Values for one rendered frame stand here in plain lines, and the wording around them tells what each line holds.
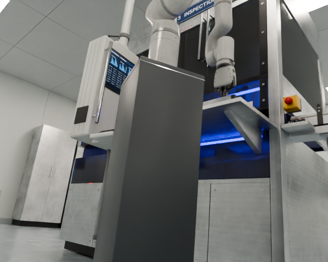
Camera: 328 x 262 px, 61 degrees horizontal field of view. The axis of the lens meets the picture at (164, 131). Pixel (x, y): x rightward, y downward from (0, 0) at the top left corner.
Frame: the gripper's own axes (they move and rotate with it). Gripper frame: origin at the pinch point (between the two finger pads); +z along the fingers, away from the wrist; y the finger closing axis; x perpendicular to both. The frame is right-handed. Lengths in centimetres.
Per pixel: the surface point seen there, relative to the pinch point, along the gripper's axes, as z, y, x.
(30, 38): -203, 373, -16
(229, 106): 6.4, -3.8, 1.5
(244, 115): 6.5, -4.9, -10.6
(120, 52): -57, 88, 2
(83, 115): -2, 92, 20
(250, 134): 12.5, -2.5, -22.0
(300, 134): 8, -19, -46
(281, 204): 45, -12, -35
